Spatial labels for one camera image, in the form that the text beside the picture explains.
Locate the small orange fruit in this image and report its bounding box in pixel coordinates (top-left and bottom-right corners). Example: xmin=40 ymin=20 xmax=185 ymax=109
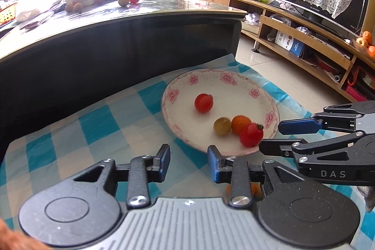
xmin=225 ymin=181 xmax=263 ymax=198

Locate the wooden television stand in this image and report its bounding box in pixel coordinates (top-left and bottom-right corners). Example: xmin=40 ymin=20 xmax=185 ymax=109
xmin=200 ymin=0 xmax=375 ymax=103

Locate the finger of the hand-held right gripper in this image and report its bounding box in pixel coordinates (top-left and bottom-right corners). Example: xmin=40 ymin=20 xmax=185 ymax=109
xmin=259 ymin=132 xmax=364 ymax=158
xmin=278 ymin=101 xmax=375 ymax=135

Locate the white plate with pink flowers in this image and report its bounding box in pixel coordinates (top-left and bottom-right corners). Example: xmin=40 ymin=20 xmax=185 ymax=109
xmin=161 ymin=69 xmax=280 ymax=157

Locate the round red cherry tomato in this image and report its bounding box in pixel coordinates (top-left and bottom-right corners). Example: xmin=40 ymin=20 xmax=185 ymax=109
xmin=195 ymin=93 xmax=214 ymax=114

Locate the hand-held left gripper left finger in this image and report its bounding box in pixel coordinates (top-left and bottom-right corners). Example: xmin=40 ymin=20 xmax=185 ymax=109
xmin=73 ymin=144 xmax=171 ymax=209

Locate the blue and white checked cloth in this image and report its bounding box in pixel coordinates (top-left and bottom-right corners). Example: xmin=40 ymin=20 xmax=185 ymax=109
xmin=0 ymin=52 xmax=375 ymax=250

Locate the orange cherry tomato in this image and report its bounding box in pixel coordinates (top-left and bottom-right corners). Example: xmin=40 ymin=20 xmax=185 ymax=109
xmin=231 ymin=115 xmax=252 ymax=136

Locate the yellow-green cherry tomato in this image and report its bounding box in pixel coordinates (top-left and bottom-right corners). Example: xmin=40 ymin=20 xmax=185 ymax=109
xmin=213 ymin=117 xmax=233 ymax=137

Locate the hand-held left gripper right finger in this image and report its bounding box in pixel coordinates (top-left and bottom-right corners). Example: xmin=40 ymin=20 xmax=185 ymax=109
xmin=207 ymin=145 xmax=320 ymax=209

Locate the white and blue box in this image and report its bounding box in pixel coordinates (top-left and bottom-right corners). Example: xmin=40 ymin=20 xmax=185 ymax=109
xmin=274 ymin=31 xmax=305 ymax=58

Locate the bowl of oranges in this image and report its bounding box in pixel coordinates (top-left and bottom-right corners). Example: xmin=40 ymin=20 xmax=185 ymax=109
xmin=352 ymin=30 xmax=375 ymax=60

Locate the red cherry tomato with stem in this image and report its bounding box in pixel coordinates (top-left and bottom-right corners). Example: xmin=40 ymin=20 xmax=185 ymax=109
xmin=239 ymin=122 xmax=265 ymax=148

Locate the person's left forearm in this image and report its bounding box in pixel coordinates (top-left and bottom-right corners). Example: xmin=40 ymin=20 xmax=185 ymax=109
xmin=0 ymin=219 xmax=47 ymax=250

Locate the dark glass-topped table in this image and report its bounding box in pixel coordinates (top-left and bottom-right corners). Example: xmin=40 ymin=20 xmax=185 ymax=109
xmin=0 ymin=0 xmax=248 ymax=163

